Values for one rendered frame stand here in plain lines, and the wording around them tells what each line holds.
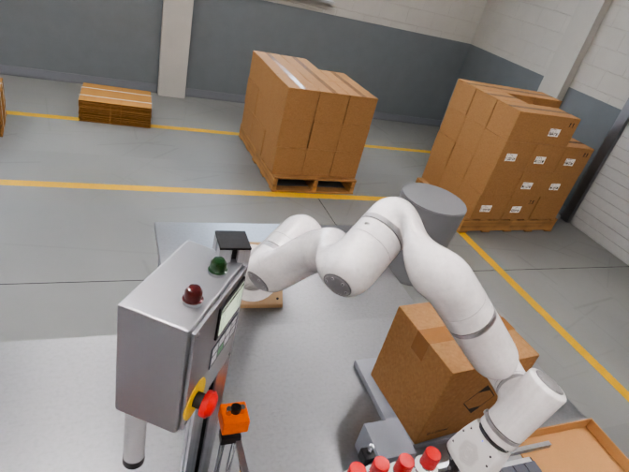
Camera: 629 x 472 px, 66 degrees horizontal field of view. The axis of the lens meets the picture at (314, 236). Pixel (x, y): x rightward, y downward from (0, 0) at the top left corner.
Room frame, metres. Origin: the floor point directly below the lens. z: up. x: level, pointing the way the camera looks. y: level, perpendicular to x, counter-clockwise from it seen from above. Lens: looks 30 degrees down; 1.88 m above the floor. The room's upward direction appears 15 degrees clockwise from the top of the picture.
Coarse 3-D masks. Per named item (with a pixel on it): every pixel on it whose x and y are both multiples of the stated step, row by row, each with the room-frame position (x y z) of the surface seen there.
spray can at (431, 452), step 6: (426, 450) 0.65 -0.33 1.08; (432, 450) 0.65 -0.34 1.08; (438, 450) 0.66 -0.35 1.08; (420, 456) 0.66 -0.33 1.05; (426, 456) 0.64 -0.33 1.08; (432, 456) 0.64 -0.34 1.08; (438, 456) 0.64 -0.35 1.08; (420, 462) 0.64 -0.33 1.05; (426, 462) 0.63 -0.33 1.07; (432, 462) 0.63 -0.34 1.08; (438, 462) 0.64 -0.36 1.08; (414, 468) 0.64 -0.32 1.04; (420, 468) 0.63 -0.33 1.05; (426, 468) 0.63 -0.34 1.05; (432, 468) 0.63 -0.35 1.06
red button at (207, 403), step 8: (200, 392) 0.44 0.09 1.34; (208, 392) 0.43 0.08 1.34; (216, 392) 0.44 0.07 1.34; (200, 400) 0.43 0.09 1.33; (208, 400) 0.42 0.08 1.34; (216, 400) 0.43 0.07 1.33; (200, 408) 0.41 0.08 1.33; (208, 408) 0.42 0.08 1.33; (200, 416) 0.41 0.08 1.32; (208, 416) 0.42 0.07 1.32
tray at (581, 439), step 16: (544, 432) 1.01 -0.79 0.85; (560, 432) 1.04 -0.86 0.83; (576, 432) 1.06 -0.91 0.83; (592, 432) 1.07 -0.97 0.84; (560, 448) 0.98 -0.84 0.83; (576, 448) 1.00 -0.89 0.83; (592, 448) 1.02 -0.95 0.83; (608, 448) 1.02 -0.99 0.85; (544, 464) 0.91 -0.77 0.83; (560, 464) 0.93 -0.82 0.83; (576, 464) 0.94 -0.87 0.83; (592, 464) 0.96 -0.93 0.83; (608, 464) 0.97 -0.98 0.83; (624, 464) 0.97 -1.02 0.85
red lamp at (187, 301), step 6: (186, 288) 0.45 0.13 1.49; (192, 288) 0.45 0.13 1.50; (198, 288) 0.45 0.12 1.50; (186, 294) 0.44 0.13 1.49; (192, 294) 0.44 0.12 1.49; (198, 294) 0.45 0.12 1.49; (186, 300) 0.44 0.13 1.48; (192, 300) 0.44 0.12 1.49; (198, 300) 0.45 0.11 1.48; (186, 306) 0.44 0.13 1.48; (192, 306) 0.44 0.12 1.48; (198, 306) 0.45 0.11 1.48
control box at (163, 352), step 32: (192, 256) 0.54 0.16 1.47; (160, 288) 0.46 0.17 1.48; (224, 288) 0.50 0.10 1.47; (128, 320) 0.41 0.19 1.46; (160, 320) 0.41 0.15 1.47; (192, 320) 0.42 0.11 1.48; (128, 352) 0.41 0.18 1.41; (160, 352) 0.40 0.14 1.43; (192, 352) 0.41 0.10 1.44; (224, 352) 0.53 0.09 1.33; (128, 384) 0.41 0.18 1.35; (160, 384) 0.40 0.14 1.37; (192, 384) 0.42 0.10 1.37; (160, 416) 0.40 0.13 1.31
